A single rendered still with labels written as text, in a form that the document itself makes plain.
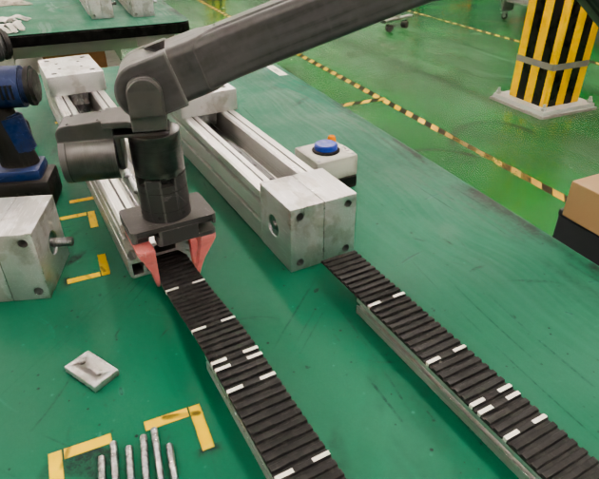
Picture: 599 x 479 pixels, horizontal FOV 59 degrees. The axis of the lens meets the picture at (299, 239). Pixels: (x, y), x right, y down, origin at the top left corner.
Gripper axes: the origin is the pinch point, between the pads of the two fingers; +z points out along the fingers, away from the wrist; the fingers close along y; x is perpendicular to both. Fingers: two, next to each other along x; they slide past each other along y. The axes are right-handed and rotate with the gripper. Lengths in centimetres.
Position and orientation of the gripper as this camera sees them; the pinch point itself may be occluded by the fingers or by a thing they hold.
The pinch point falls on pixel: (177, 273)
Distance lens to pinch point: 71.0
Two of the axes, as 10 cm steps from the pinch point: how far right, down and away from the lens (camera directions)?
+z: 0.1, 8.4, 5.4
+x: 4.8, 4.7, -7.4
